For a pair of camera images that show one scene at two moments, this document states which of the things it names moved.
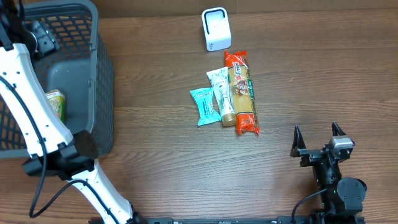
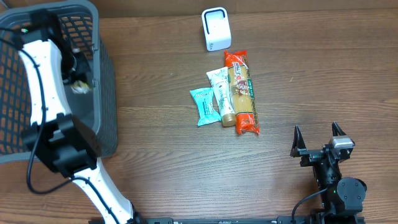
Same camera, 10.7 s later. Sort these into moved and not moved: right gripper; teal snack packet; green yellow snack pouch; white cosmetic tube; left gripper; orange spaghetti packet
Moved: left gripper; green yellow snack pouch
Not moved: teal snack packet; white cosmetic tube; orange spaghetti packet; right gripper
